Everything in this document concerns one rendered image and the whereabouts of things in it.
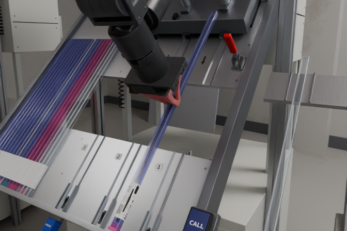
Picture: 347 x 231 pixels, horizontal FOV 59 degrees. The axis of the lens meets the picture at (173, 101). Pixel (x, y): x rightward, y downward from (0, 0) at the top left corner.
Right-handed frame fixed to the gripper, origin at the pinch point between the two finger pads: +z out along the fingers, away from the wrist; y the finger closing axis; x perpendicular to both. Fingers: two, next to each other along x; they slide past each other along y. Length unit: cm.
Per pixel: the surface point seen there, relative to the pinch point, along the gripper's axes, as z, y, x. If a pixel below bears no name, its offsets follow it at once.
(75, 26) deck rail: 8, 58, -32
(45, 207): 8.1, 24.6, 25.7
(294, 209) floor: 169, -3, -36
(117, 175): 10.1, 12.4, 14.2
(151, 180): 10.4, 4.0, 13.3
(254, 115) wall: 256, 70, -156
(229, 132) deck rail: 9.2, -9.2, 0.1
